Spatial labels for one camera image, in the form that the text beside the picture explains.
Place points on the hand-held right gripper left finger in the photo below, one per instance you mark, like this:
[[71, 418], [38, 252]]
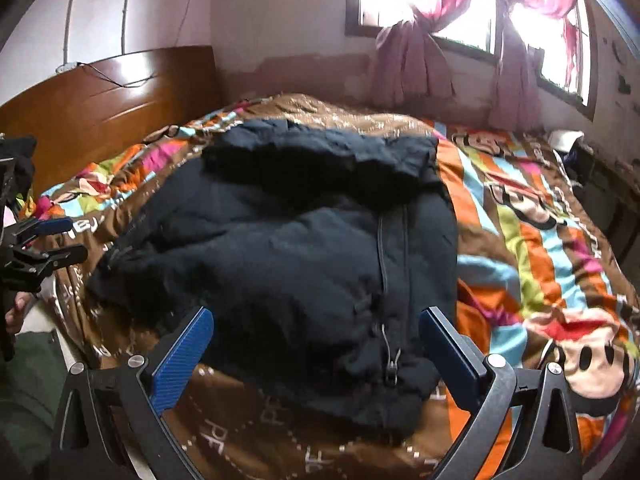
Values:
[[185, 355]]

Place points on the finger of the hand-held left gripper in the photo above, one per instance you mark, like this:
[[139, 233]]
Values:
[[57, 256], [50, 225]]

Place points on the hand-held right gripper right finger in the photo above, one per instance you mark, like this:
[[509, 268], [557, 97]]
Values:
[[450, 355]]

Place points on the dark padded jacket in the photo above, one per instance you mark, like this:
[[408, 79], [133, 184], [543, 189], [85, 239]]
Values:
[[275, 260]]

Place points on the person's left hand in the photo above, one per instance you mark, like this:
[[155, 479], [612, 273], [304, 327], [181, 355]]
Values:
[[22, 310]]

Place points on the black clothing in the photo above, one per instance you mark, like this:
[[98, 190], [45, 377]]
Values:
[[24, 147]]

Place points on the brown colourful printed blanket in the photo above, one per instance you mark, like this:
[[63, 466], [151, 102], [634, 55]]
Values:
[[525, 260]]

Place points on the wooden headboard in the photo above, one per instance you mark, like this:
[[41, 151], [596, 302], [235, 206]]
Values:
[[100, 105]]

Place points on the person's green clothing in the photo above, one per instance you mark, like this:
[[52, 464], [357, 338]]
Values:
[[25, 400]]

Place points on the white power strip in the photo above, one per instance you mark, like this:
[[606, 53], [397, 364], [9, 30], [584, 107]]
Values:
[[66, 67]]

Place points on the dark desk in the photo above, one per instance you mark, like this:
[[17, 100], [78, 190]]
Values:
[[605, 195]]

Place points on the white pillow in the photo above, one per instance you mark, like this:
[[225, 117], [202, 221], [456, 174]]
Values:
[[565, 140]]

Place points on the pink curtain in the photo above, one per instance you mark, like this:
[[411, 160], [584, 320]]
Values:
[[410, 60], [515, 85]]

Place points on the pink curtains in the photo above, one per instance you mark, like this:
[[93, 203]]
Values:
[[475, 15]]

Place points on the white wall pipe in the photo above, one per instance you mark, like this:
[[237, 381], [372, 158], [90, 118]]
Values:
[[125, 10], [70, 15]]

